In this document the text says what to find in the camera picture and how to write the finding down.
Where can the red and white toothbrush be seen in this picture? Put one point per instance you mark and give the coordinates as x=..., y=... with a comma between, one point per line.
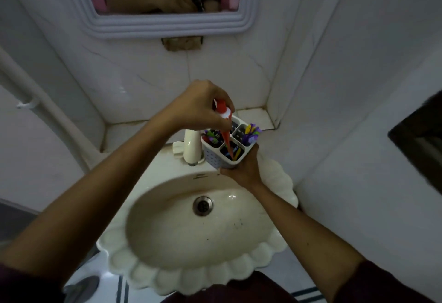
x=225, y=119

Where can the white plastic toothbrush holder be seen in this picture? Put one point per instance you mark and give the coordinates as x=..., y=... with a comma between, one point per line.
x=216, y=156

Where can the mirror with grey frame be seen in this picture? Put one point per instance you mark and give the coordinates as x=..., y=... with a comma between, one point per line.
x=165, y=22

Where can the person's right fingers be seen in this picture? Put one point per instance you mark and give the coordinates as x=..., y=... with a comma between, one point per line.
x=251, y=154

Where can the white faucet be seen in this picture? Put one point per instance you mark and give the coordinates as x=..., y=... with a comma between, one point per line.
x=191, y=145

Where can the person's dark shirt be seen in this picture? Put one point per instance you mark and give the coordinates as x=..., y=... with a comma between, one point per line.
x=380, y=285

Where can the person's left hand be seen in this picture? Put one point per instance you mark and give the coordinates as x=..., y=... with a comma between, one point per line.
x=193, y=105

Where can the purple and yellow toothbrushes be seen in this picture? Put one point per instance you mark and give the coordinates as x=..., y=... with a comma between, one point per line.
x=251, y=131

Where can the person's left forearm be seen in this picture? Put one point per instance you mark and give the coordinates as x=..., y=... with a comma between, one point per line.
x=93, y=199

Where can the blue and yellow toothbrushes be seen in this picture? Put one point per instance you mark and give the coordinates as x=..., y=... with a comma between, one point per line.
x=234, y=150

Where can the metal sink drain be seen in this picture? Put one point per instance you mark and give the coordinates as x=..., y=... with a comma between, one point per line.
x=202, y=205

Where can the person's right hand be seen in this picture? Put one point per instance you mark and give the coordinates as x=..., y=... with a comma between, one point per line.
x=243, y=169

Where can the person's right forearm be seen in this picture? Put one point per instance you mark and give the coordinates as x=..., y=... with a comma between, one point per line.
x=304, y=233

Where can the black and purple toothbrushes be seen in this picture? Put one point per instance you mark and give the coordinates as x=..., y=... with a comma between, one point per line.
x=211, y=137

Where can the white wall pipe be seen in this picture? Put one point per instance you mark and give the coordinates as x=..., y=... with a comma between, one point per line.
x=45, y=105

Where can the white scalloped ceramic sink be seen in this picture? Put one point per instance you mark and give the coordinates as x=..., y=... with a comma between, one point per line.
x=193, y=233

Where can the person's left fingers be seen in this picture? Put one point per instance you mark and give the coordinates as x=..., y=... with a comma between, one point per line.
x=218, y=96

